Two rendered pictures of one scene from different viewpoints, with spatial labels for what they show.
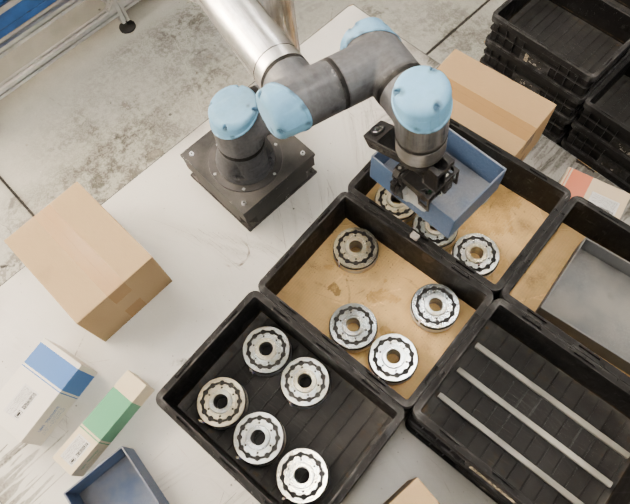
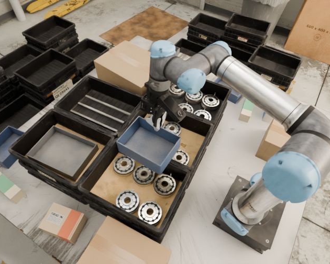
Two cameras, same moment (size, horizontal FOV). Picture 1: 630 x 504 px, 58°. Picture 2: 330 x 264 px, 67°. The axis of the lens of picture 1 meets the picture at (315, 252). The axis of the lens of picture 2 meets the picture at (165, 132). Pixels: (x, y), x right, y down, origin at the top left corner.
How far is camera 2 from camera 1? 115 cm
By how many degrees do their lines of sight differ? 59
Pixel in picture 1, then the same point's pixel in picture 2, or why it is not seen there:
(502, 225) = (110, 185)
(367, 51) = (190, 61)
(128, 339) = (258, 132)
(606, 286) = (65, 164)
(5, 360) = not seen: hidden behind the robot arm
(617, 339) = (65, 144)
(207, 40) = not seen: outside the picture
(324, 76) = (205, 51)
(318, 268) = (193, 152)
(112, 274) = (275, 131)
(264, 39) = (239, 64)
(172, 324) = (244, 140)
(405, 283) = not seen: hidden behind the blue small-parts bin
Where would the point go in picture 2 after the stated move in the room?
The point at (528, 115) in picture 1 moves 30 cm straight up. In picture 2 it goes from (92, 254) to (72, 233)
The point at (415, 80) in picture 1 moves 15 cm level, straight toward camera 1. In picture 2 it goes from (167, 46) to (164, 19)
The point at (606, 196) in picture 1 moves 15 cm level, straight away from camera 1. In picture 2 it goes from (52, 223) to (25, 255)
